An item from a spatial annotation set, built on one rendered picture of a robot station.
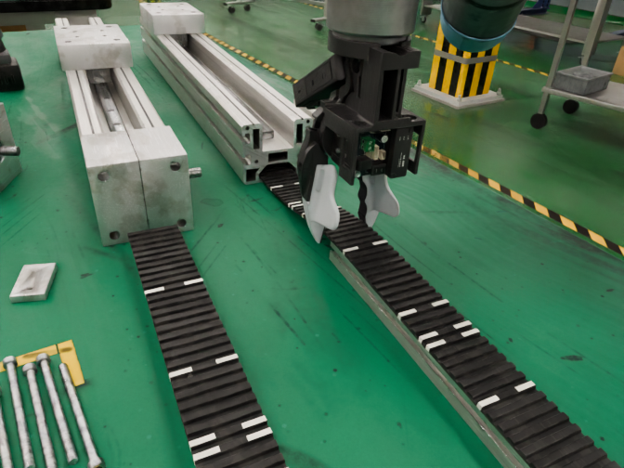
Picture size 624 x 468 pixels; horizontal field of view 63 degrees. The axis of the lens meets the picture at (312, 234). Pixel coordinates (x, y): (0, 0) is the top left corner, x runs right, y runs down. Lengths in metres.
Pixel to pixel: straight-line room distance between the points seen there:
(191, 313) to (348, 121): 0.21
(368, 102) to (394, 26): 0.06
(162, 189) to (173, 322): 0.19
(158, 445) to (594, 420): 0.32
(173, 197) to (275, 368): 0.24
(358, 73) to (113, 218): 0.30
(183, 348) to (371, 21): 0.29
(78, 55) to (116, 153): 0.39
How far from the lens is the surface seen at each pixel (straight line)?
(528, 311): 0.54
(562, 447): 0.39
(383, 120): 0.44
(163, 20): 1.20
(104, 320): 0.49
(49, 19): 2.45
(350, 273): 0.51
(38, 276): 0.56
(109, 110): 0.83
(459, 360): 0.41
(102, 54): 0.94
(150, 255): 0.51
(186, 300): 0.44
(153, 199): 0.57
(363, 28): 0.43
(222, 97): 0.77
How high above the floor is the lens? 1.09
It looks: 32 degrees down
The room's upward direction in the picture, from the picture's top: 3 degrees clockwise
